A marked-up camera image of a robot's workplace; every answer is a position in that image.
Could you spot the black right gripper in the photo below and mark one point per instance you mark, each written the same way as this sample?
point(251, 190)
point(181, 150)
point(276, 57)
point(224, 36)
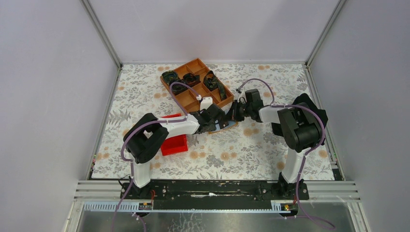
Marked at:
point(233, 109)

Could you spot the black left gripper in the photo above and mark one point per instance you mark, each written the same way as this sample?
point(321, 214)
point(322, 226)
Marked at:
point(212, 127)

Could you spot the yellow leather card holder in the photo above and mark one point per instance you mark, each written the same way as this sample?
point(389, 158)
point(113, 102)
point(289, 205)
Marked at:
point(229, 127)

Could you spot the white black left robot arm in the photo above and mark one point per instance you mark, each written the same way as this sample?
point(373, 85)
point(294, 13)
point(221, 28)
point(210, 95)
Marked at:
point(145, 138)

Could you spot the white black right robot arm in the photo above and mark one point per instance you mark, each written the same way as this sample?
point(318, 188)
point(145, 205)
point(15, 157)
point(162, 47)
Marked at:
point(292, 172)

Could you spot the rolled dark belt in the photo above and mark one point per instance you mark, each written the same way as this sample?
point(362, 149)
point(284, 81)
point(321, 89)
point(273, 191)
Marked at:
point(191, 79)
point(169, 77)

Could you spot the red plastic bin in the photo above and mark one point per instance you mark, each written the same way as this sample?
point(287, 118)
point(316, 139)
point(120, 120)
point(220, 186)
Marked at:
point(175, 144)

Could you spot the black cloth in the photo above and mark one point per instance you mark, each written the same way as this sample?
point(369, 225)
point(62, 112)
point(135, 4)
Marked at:
point(298, 124)

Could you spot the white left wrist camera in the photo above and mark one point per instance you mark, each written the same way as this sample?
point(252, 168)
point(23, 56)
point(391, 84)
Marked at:
point(206, 102)

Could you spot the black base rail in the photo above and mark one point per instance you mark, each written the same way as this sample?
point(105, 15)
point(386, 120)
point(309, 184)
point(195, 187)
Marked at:
point(214, 194)

